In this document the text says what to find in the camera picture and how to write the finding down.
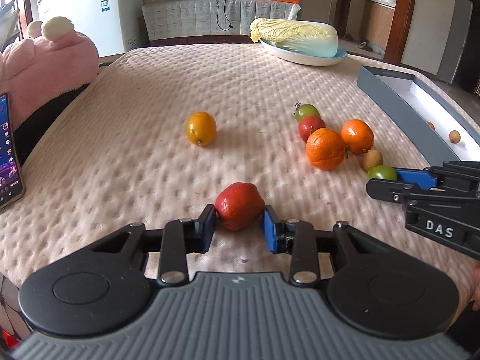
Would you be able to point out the green tomato with stem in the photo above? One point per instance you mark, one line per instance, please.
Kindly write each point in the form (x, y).
(304, 110)

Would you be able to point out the brown round longan fruit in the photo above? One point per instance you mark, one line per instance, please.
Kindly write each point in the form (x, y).
(454, 137)

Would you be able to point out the smartphone with lit screen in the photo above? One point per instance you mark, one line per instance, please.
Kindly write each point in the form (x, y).
(11, 183)

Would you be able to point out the grey shallow box tray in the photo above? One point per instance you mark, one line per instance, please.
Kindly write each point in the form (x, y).
(410, 103)

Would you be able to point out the napa cabbage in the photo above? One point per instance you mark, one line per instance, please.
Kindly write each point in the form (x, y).
(305, 37)

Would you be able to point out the large orange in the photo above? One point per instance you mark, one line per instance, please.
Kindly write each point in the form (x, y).
(325, 149)

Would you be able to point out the dark red tomato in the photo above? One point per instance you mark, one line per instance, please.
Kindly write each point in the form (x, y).
(308, 125)

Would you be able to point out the red wax apple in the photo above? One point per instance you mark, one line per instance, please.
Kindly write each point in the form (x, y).
(239, 205)

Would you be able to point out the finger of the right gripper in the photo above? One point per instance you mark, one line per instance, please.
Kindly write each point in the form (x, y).
(415, 176)
(391, 191)

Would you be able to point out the yellow lemon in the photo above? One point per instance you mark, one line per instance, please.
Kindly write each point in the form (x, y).
(200, 128)

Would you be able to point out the brown kiwi fruit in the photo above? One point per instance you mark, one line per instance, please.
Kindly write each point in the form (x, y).
(371, 159)

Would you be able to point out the white chest freezer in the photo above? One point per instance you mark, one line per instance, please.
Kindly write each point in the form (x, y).
(112, 25)

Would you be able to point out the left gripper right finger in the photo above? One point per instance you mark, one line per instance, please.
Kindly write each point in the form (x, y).
(296, 238)

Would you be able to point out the grey refrigerator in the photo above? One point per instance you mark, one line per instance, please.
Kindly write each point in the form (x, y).
(454, 49)

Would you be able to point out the wooden kitchen counter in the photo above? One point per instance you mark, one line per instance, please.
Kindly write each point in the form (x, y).
(376, 23)

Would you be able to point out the pink plush toy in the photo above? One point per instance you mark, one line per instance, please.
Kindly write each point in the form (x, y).
(54, 59)

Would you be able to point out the cabinet with grey cloth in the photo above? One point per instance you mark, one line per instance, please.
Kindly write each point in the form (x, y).
(168, 19)

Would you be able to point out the green lime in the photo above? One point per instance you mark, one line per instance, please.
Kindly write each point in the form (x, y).
(382, 172)

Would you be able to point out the small orange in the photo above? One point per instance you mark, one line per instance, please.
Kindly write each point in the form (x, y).
(431, 125)

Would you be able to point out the small orange mandarin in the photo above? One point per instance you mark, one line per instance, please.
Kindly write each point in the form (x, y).
(357, 136)

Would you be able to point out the light blue ceramic plate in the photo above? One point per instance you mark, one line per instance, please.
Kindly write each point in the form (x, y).
(302, 59)

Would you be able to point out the pink quilted table cover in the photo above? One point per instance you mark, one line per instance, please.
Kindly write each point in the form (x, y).
(119, 154)

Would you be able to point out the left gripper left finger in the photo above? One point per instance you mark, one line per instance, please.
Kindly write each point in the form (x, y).
(180, 238)

